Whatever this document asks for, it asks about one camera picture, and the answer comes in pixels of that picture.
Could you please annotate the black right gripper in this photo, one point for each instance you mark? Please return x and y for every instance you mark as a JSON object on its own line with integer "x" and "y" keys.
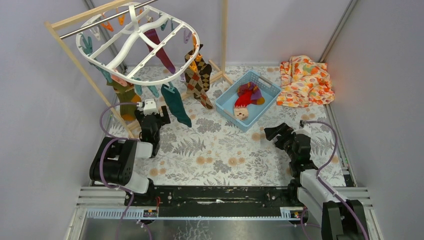
{"x": 281, "y": 129}

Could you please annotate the wooden drying rack frame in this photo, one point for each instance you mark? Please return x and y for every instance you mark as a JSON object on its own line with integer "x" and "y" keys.
{"x": 143, "y": 18}

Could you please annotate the dark green sock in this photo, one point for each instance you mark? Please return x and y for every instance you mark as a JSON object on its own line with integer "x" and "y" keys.
{"x": 176, "y": 106}

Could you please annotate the maroon purple sock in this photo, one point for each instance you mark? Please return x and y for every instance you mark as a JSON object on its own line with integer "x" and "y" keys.
{"x": 161, "y": 54}

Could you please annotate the red sock with bear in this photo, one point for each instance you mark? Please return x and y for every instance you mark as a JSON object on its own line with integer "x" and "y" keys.
{"x": 240, "y": 109}

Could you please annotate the purple clothespin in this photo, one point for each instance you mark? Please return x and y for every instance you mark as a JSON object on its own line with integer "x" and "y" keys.
{"x": 187, "y": 34}

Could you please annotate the purple yellow striped sock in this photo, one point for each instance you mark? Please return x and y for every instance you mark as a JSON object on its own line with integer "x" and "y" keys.
{"x": 257, "y": 98}

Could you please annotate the floral patterned table mat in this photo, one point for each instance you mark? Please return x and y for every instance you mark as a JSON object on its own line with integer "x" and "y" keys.
{"x": 215, "y": 152}

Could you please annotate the metal hanging rod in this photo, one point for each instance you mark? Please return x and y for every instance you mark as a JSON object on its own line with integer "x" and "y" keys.
{"x": 99, "y": 22}

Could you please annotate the floral orange cloth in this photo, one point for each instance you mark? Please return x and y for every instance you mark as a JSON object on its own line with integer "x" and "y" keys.
{"x": 304, "y": 83}

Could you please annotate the light blue plastic basket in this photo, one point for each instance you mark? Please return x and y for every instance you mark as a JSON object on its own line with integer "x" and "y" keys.
{"x": 225, "y": 103}

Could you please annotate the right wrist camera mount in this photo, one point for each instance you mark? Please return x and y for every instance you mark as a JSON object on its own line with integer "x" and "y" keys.
{"x": 305, "y": 128}

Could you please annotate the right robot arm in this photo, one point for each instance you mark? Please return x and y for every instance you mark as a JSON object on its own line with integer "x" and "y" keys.
{"x": 340, "y": 218}

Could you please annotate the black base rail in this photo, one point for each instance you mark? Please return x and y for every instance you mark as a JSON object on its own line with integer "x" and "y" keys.
{"x": 215, "y": 201}

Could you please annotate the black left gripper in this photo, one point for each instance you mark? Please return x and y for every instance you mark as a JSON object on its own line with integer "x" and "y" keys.
{"x": 154, "y": 117}

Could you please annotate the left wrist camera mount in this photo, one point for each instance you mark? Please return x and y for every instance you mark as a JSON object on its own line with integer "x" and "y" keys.
{"x": 149, "y": 106}

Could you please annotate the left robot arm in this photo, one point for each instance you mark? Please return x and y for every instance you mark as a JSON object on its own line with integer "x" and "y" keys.
{"x": 113, "y": 164}

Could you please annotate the pink clothespin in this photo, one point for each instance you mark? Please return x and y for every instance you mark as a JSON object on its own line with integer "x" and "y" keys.
{"x": 119, "y": 80}

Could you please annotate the brown argyle sock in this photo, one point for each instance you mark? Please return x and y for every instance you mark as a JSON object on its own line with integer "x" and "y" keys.
{"x": 197, "y": 78}

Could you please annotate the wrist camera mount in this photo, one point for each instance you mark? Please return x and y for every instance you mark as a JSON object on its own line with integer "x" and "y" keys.
{"x": 149, "y": 106}
{"x": 305, "y": 128}

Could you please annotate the olive orange sock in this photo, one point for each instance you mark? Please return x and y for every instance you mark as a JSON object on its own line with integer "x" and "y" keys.
{"x": 126, "y": 94}

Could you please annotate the teal clothespin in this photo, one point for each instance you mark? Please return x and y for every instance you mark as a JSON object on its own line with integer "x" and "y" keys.
{"x": 169, "y": 87}

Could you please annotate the orange clothespin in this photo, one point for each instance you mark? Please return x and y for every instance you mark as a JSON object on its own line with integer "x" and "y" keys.
{"x": 121, "y": 19}
{"x": 107, "y": 25}

